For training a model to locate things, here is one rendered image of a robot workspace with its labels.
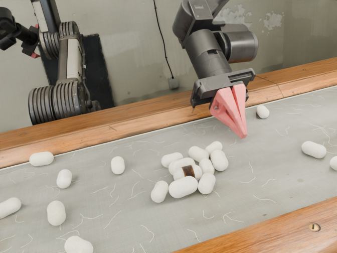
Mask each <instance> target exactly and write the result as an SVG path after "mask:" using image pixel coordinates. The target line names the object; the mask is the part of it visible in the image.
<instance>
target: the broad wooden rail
mask: <svg viewBox="0 0 337 253"><path fill-rule="evenodd" d="M336 85H337V57H334V58H330V59H325V60H321V61H317V62H312V63H308V64H303V65H299V66H294V67H290V68H285V69H281V70H277V71H272V72H268V73H263V74H259V75H256V76H255V78H254V80H253V81H249V83H248V85H247V89H248V92H247V94H248V95H249V98H248V100H247V101H246V102H245V108H248V107H252V106H256V105H260V104H264V103H268V102H272V101H276V100H280V99H284V98H288V97H292V96H296V95H300V94H304V93H308V92H312V91H316V90H320V89H324V88H328V87H332V86H336ZM192 91H193V90H188V91H184V92H179V93H175V94H170V95H166V96H161V97H157V98H152V99H148V100H144V101H139V102H135V103H130V104H126V105H121V106H117V107H113V108H108V109H104V110H99V111H95V112H91V113H87V114H82V115H77V116H73V117H68V118H64V119H59V120H55V121H50V122H46V123H42V124H37V125H33V126H28V127H25V128H21V129H16V130H12V131H7V132H3V133H0V169H3V168H7V167H11V166H15V165H19V164H23V163H27V162H30V161H29V159H30V156H31V155H32V154H34V153H40V152H50V153H52V154H53V156H55V155H59V154H63V153H67V152H71V151H75V150H79V149H83V148H87V147H91V146H95V145H99V144H104V143H108V142H112V141H116V140H120V139H124V138H128V137H132V136H136V135H140V134H144V133H148V132H152V131H156V130H160V129H164V128H168V127H172V126H175V125H179V124H183V123H187V122H191V121H195V120H200V119H204V118H208V117H212V115H211V113H210V111H209V105H210V103H206V104H201V105H197V106H195V108H192V105H191V103H190V99H191V95H192Z"/></svg>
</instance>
